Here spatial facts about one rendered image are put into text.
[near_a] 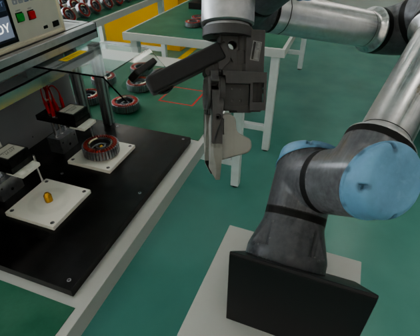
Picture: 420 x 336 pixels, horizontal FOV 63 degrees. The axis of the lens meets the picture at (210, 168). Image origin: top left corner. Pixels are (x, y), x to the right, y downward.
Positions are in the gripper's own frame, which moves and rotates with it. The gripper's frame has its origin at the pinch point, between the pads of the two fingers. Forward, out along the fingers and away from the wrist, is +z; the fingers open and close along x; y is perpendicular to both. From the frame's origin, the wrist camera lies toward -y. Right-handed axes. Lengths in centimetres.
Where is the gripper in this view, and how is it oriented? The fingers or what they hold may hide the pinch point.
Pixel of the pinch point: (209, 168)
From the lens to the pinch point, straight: 51.9
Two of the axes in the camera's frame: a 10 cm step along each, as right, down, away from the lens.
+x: -1.3, -1.5, 9.8
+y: 9.9, 0.0, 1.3
